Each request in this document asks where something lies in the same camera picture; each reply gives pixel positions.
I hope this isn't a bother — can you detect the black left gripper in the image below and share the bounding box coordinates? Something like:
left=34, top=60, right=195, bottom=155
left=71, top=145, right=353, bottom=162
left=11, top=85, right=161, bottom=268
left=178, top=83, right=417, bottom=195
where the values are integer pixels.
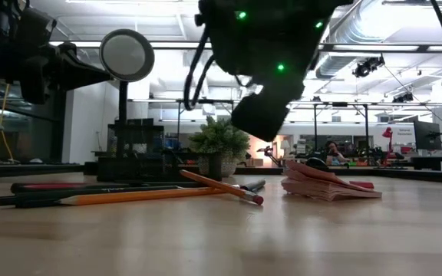
left=0, top=38, right=113, bottom=105

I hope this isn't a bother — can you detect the black computer monitor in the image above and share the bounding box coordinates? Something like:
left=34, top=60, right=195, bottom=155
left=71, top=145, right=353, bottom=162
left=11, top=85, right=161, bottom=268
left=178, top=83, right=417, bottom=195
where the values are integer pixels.
left=413, top=120, right=442, bottom=152

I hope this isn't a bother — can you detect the red desk lamp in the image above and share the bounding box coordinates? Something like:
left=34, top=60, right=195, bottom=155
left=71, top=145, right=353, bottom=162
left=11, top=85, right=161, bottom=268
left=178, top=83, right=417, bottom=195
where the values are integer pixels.
left=381, top=126, right=405, bottom=160

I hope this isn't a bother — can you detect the orange pencil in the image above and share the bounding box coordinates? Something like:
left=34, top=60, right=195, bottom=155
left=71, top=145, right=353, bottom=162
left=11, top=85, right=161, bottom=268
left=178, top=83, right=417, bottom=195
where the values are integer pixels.
left=180, top=169, right=264, bottom=206
left=58, top=186, right=228, bottom=207

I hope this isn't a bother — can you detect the black pen with white print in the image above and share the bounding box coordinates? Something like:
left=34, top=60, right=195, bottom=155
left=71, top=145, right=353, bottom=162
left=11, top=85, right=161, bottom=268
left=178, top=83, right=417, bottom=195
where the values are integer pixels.
left=0, top=186, right=180, bottom=210

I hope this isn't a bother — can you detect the black scaffold frame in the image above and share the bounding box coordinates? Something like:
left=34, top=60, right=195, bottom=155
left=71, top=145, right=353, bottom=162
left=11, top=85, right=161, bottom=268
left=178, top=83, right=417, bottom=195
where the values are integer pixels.
left=174, top=98, right=236, bottom=139
left=312, top=101, right=371, bottom=153

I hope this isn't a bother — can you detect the green potted artificial plant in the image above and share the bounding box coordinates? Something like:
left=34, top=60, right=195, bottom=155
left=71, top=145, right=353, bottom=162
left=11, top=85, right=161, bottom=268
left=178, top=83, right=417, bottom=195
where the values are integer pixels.
left=186, top=116, right=251, bottom=178

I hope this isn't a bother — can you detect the overhead rig beam with lights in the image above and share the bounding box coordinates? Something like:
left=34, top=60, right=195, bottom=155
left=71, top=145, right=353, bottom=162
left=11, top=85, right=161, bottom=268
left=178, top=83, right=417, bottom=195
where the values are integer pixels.
left=48, top=40, right=442, bottom=53

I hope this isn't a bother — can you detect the plain black pen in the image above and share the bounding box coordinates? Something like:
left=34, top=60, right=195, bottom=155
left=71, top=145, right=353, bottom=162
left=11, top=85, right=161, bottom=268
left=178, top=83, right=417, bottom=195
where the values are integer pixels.
left=239, top=179, right=267, bottom=192

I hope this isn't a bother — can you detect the pink sticky note pad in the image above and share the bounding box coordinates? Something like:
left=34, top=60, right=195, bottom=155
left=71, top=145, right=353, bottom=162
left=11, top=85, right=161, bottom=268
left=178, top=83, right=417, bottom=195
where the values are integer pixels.
left=281, top=159, right=382, bottom=202

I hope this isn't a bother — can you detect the black desk lamp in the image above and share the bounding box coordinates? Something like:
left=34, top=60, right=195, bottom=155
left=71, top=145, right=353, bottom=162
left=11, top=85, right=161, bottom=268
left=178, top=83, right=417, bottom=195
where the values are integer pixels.
left=98, top=28, right=156, bottom=158

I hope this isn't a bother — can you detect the black mesh desk organizer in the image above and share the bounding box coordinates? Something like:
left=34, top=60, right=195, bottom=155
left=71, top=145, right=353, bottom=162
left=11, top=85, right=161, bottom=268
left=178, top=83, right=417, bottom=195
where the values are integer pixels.
left=97, top=118, right=222, bottom=183

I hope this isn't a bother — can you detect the black aluminium table frame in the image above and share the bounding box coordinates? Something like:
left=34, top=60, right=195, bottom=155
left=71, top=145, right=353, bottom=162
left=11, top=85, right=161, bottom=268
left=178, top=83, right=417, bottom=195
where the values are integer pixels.
left=0, top=163, right=442, bottom=186

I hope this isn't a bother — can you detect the person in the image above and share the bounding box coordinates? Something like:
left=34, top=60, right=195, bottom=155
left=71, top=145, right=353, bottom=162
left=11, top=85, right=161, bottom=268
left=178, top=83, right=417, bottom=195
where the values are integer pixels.
left=323, top=140, right=348, bottom=166

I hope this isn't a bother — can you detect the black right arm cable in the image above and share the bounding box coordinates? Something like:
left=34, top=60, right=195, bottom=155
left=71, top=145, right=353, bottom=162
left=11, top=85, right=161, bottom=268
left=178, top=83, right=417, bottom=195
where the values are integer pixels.
left=183, top=26, right=216, bottom=112

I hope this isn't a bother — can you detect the black ceiling spotlight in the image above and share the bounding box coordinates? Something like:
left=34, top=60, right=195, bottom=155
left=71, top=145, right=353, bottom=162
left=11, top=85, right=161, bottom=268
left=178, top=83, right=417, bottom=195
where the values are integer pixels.
left=352, top=55, right=386, bottom=79

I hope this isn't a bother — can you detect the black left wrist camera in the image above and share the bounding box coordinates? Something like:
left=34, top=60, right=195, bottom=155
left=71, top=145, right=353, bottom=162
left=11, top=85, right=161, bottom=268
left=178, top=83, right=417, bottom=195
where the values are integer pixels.
left=0, top=0, right=58, bottom=41

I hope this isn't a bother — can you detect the black rounded chair back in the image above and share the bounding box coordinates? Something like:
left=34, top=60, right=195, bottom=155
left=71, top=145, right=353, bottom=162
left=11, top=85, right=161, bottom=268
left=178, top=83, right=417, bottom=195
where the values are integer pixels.
left=305, top=156, right=332, bottom=169

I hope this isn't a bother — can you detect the black background table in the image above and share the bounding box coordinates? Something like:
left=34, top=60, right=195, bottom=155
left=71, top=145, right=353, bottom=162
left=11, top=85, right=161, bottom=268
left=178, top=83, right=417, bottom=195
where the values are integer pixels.
left=411, top=156, right=442, bottom=172

